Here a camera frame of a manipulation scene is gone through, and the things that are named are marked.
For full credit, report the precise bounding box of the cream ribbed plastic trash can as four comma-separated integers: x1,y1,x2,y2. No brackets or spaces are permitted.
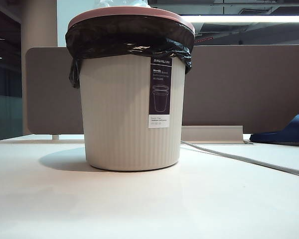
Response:
79,53,186,172

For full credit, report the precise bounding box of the black garbage bag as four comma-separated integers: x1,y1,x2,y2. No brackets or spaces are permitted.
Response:
66,14,194,89

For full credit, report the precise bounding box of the pink ring lid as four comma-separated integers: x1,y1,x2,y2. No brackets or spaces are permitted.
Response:
67,6,196,38

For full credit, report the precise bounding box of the white crumpled plastic trash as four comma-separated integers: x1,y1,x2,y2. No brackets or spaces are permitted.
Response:
94,0,150,8

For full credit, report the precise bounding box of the dark product label sticker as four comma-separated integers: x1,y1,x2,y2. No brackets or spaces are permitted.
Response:
149,56,173,129

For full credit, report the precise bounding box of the long desk divider panel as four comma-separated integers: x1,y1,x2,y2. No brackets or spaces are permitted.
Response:
182,44,299,134

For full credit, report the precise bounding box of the rounded-corner desk divider panel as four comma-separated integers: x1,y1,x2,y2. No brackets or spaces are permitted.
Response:
25,47,84,135

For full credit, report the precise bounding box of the ceiling light strip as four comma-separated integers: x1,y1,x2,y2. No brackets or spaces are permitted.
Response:
180,15,299,23

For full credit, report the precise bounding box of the navy blue slipper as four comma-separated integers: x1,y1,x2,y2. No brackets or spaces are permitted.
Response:
249,114,299,147

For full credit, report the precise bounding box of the beige cable trunking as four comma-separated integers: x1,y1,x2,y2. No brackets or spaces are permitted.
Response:
181,125,244,144

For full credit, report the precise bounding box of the white cable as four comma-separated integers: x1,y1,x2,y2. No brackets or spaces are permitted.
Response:
180,140,299,179

